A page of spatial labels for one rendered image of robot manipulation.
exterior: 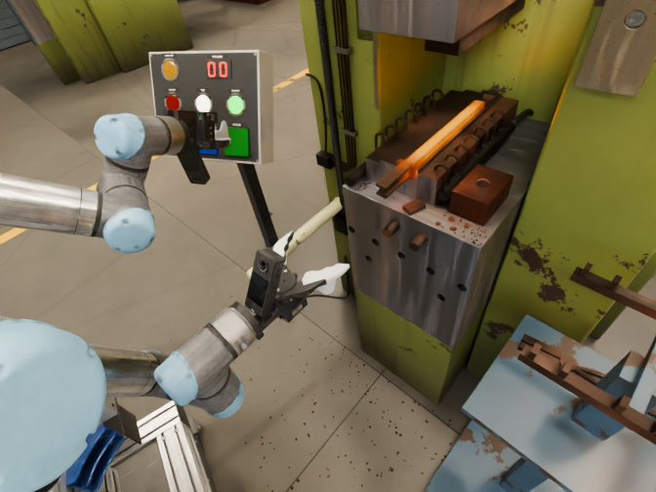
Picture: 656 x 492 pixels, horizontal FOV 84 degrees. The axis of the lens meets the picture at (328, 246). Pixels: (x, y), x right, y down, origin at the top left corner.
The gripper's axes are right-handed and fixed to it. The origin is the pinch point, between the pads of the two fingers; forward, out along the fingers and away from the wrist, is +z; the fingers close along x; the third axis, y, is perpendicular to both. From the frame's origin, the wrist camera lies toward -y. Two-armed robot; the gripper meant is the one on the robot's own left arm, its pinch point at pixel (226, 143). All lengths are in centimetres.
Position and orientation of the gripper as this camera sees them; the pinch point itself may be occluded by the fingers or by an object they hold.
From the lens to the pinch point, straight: 101.4
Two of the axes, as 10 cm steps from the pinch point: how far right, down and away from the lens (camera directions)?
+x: -9.5, -1.4, 2.9
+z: 3.1, -2.9, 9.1
